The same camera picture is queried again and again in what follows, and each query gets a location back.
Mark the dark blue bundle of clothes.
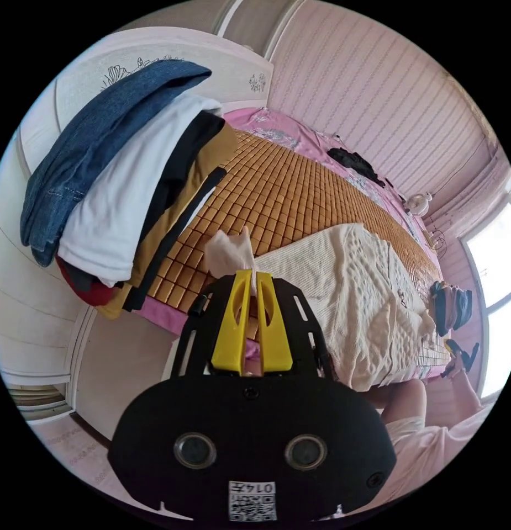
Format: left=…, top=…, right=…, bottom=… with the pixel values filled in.
left=429, top=280, right=474, bottom=337

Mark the pile of clothes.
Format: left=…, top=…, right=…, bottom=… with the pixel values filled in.
left=19, top=60, right=228, bottom=320

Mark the black garment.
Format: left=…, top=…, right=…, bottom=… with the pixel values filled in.
left=327, top=146, right=396, bottom=188

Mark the person's right forearm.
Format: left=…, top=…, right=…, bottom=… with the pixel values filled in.
left=452, top=369, right=484, bottom=413

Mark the person's body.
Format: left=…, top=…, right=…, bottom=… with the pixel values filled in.
left=373, top=377, right=511, bottom=504

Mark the beige knitted cardigan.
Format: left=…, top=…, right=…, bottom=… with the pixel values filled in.
left=204, top=225, right=438, bottom=393

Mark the window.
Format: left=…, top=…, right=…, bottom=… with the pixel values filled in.
left=457, top=193, right=511, bottom=317

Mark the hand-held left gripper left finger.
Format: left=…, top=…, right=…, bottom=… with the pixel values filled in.
left=210, top=269, right=256, bottom=370

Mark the small white fan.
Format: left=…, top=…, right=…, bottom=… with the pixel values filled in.
left=404, top=192, right=433, bottom=217

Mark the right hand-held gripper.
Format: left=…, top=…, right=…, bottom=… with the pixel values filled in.
left=440, top=340, right=481, bottom=378

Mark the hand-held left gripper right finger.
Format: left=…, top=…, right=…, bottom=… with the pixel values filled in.
left=256, top=273, right=293, bottom=372

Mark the bed with woven mat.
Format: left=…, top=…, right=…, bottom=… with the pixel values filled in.
left=0, top=26, right=460, bottom=384

